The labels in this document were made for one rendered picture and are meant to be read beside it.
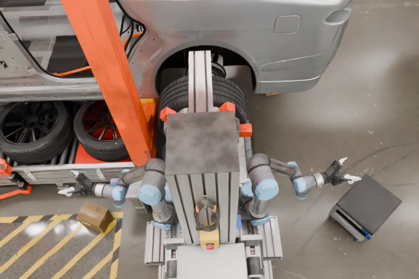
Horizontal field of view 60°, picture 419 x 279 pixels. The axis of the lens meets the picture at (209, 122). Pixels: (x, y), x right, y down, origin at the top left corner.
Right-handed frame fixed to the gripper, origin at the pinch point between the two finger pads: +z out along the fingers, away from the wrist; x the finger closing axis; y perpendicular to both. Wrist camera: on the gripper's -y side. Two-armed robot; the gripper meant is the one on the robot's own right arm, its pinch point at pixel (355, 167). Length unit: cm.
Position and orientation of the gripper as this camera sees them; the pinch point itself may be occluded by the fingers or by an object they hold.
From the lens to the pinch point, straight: 222.2
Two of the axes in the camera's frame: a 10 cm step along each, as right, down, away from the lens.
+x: 2.7, 7.0, -6.6
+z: 9.6, -2.5, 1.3
